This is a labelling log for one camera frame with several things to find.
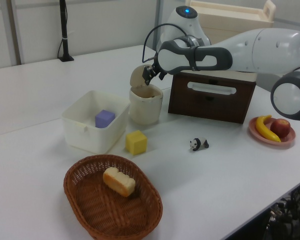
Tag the panda toy figure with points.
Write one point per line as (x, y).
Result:
(198, 144)

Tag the cream trash can with lid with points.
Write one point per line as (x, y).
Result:
(145, 103)

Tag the yellow cube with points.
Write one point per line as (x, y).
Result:
(135, 142)

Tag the black pole stand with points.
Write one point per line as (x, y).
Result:
(64, 32)

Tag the purple cube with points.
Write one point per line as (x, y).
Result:
(104, 119)

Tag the pink plate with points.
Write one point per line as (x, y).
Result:
(287, 141)

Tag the dark brown wooden drawer box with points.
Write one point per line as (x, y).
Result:
(215, 105)

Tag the brown wicker basket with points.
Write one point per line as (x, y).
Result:
(110, 212)

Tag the red apple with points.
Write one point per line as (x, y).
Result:
(280, 127)

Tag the white plastic bin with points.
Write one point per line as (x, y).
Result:
(92, 130)

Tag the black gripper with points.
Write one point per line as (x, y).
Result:
(156, 68)

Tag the bread loaf piece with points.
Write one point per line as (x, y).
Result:
(118, 183)

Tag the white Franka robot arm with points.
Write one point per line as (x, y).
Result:
(252, 52)

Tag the yellow banana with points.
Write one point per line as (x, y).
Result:
(263, 130)

